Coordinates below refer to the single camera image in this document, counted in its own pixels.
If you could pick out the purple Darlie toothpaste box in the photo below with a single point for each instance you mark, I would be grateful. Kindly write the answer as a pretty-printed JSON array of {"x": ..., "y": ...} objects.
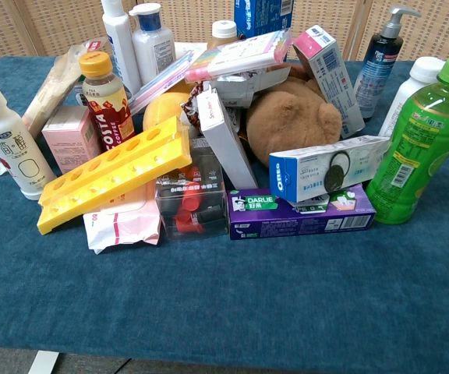
[{"x": 287, "y": 224}]

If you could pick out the woven folding screen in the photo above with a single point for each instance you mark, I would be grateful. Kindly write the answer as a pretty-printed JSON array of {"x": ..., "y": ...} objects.
[{"x": 53, "y": 23}]

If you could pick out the Costa coffee bottle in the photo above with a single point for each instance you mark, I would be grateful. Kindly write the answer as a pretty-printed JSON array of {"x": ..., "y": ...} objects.
[{"x": 105, "y": 113}]

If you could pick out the white Oreo box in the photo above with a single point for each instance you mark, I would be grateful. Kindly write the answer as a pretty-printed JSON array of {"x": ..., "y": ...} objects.
[{"x": 326, "y": 169}]

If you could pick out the pastel toothbrush pack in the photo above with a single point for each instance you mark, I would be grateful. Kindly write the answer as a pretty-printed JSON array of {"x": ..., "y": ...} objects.
[{"x": 244, "y": 56}]

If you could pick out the white bottle with blue collar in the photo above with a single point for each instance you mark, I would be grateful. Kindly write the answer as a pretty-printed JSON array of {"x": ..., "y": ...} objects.
[{"x": 153, "y": 46}]

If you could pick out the striped pink flat package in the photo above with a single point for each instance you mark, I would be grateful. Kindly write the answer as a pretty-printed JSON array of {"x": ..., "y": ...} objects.
[{"x": 160, "y": 83}]

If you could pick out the dark pump dispenser bottle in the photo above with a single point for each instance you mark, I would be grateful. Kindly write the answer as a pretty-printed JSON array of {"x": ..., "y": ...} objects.
[{"x": 378, "y": 66}]

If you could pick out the white plastic bottle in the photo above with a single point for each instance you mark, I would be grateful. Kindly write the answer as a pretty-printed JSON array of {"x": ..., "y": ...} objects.
[{"x": 404, "y": 97}]

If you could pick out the white slim box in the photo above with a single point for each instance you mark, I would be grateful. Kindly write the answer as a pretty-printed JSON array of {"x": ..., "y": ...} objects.
[{"x": 226, "y": 144}]

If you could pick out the yellow plastic tray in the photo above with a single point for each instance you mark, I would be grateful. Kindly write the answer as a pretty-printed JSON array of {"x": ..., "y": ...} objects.
[{"x": 107, "y": 171}]

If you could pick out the white crumpled carton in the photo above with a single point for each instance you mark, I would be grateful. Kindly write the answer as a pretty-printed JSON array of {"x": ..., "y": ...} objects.
[{"x": 244, "y": 87}]

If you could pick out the green tea bottle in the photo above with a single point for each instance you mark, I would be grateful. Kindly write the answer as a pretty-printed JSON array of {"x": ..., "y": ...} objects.
[{"x": 415, "y": 156}]

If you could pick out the beige packaged bag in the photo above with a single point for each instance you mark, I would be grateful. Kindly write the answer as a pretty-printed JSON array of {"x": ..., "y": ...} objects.
[{"x": 53, "y": 91}]

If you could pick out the pink cardboard box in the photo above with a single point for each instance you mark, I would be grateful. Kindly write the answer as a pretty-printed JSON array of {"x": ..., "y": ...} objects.
[{"x": 70, "y": 136}]

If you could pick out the brown plush toy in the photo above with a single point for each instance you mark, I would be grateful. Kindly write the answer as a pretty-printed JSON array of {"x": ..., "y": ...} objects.
[{"x": 290, "y": 121}]

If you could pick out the blue tablecloth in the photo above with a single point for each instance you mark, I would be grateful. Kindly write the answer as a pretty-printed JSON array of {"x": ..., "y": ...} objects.
[{"x": 193, "y": 288}]

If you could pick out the white and pink carton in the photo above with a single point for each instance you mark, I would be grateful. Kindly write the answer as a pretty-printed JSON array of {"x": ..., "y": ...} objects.
[{"x": 331, "y": 74}]

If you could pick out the pink wet wipes pack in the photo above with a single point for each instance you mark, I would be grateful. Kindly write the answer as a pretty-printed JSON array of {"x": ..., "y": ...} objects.
[{"x": 123, "y": 228}]

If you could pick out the clear box with red item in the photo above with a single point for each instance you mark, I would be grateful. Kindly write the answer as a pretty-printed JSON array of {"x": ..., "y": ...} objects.
[{"x": 193, "y": 198}]

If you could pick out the tall white lotion bottle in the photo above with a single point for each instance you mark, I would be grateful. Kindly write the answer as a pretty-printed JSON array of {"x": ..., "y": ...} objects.
[{"x": 120, "y": 43}]

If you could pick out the blue Oreo box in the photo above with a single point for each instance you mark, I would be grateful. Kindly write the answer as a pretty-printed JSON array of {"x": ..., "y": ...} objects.
[{"x": 261, "y": 15}]

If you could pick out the white yogurt drink bottle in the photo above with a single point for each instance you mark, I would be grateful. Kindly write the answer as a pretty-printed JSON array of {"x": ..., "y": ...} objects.
[{"x": 10, "y": 148}]

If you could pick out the brown bottle with white cap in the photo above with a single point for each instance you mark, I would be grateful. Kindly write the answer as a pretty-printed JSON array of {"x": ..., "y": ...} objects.
[{"x": 223, "y": 34}]

